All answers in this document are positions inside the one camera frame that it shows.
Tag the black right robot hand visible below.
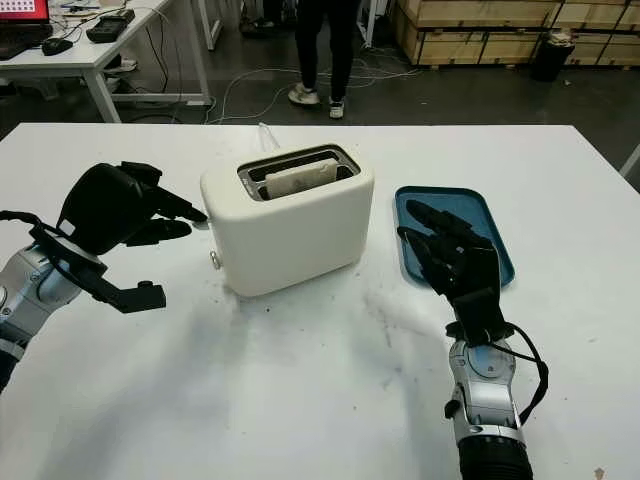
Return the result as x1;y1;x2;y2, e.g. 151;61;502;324
396;198;501;306

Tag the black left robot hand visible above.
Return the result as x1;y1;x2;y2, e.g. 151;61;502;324
57;160;209;256

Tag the cream white two-slot toaster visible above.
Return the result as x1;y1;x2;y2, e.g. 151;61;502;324
192;143;376;300

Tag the white bread slice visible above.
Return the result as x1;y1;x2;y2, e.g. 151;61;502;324
263;159;337;201

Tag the blue plastic tray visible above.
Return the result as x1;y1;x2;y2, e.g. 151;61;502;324
393;185;516;291

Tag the white office desk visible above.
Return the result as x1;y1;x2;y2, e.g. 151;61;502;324
0;0;214;124

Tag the black computer mouse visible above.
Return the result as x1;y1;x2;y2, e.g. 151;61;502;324
41;37;75;56

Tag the black handheld controller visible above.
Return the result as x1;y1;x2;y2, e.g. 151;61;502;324
85;8;136;43

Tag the black laptop with red screen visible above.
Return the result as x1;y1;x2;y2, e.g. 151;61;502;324
0;0;54;61

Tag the wooden shipping crate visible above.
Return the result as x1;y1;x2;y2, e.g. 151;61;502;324
554;0;640;34
567;29;640;69
394;0;564;30
390;9;551;69

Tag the black waste bin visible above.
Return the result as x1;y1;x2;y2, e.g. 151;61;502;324
529;30;576;84

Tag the person in black trousers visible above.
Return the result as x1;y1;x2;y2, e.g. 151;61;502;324
287;0;362;120

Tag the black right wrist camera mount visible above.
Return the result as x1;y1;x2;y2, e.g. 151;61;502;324
444;287;514;346

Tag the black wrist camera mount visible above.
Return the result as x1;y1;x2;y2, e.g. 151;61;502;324
444;287;514;346
29;222;167;315

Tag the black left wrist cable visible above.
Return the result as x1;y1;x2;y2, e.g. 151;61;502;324
0;209;46;236

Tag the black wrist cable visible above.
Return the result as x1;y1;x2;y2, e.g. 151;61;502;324
0;209;46;236
492;324;550;426

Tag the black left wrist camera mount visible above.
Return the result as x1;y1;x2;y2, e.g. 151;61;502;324
29;222;167;315

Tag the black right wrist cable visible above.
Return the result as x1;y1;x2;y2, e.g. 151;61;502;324
492;324;550;426

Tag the white cable on floor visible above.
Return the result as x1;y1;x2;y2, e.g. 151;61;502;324
207;57;419;125

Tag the white desk frame leg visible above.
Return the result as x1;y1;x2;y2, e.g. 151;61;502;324
192;0;225;53
349;0;377;50

